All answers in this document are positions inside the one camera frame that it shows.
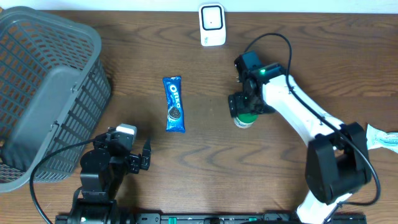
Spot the green lid jar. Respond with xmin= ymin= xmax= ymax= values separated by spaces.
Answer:
xmin=233 ymin=113 xmax=258 ymax=129

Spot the black cable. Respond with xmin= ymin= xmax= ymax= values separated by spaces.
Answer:
xmin=29 ymin=138 xmax=97 ymax=224
xmin=244 ymin=32 xmax=382 ymax=208

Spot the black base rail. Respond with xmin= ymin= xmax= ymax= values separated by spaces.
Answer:
xmin=55 ymin=213 xmax=367 ymax=224

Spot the blue Oreo cookie pack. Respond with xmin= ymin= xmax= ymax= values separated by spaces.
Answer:
xmin=162 ymin=76 xmax=185 ymax=133

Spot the left black cable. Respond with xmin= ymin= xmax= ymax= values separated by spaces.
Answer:
xmin=29 ymin=138 xmax=97 ymax=224

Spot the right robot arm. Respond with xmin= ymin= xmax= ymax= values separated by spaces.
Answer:
xmin=228 ymin=62 xmax=374 ymax=223

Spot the white barcode scanner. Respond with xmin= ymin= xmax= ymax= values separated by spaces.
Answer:
xmin=198 ymin=3 xmax=226 ymax=47

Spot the grey plastic basket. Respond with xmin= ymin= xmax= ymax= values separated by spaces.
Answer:
xmin=1 ymin=6 xmax=111 ymax=192

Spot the right black cable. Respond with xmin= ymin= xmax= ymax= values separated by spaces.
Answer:
xmin=244 ymin=32 xmax=382 ymax=208

